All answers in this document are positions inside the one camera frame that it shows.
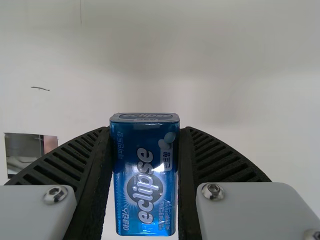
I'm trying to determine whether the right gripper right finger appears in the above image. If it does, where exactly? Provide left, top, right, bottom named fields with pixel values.
left=176, top=126, right=320, bottom=240

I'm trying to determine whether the blue box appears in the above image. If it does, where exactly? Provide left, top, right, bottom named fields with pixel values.
left=109, top=111, right=181, bottom=237

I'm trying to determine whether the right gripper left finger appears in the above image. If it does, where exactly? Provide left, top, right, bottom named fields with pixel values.
left=0, top=126, right=114, bottom=240

